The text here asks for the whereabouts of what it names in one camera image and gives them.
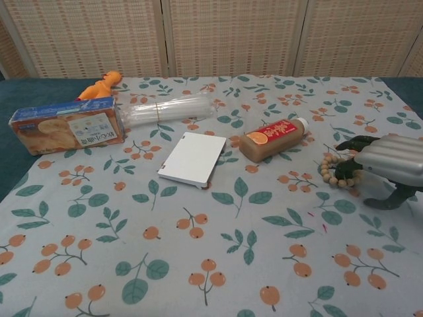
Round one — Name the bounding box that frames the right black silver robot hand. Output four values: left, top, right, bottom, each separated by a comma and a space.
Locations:
334, 133, 423, 211

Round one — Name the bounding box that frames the wooden bead bracelet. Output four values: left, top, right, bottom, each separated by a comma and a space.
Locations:
319, 155, 363, 190

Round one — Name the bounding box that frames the woven bamboo screen panel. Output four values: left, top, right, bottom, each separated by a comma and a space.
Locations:
401, 32, 423, 79
161, 0, 307, 79
0, 19, 29, 80
293, 0, 423, 79
0, 0, 168, 79

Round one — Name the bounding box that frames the brown drink bottle red label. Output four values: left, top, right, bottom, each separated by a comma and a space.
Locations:
239, 117, 311, 163

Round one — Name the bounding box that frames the white rectangular board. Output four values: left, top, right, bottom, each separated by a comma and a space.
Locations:
157, 131, 227, 191

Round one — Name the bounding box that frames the floral leaf fruit tablecloth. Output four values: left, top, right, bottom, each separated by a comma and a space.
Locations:
0, 75, 423, 317

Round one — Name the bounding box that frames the clear plastic straw bundle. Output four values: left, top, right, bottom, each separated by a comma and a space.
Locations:
120, 91, 212, 128

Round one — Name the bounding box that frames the orange rubber chicken toy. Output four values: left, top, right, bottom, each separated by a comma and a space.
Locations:
76, 71, 122, 102

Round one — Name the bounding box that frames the blue biscuit box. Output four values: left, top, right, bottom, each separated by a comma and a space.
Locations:
9, 96, 126, 156

